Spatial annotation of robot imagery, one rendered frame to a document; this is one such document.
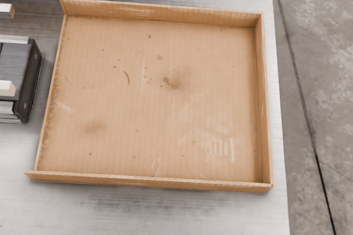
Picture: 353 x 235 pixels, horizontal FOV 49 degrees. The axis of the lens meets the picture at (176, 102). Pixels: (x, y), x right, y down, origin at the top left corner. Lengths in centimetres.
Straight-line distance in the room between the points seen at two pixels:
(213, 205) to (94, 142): 18
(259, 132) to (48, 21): 36
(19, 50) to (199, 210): 32
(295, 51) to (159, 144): 121
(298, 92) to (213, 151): 108
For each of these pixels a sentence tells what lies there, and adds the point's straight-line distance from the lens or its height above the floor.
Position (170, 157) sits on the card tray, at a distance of 51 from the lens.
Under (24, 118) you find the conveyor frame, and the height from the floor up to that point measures 85.
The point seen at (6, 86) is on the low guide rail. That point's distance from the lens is 49.
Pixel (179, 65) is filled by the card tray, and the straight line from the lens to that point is 57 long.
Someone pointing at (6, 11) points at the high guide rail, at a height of 96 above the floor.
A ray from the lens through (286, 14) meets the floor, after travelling 176.
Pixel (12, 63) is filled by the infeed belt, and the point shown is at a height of 88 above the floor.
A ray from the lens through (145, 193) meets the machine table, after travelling 51.
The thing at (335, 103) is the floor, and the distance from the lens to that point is 162.
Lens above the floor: 133
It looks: 66 degrees down
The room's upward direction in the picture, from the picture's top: 8 degrees clockwise
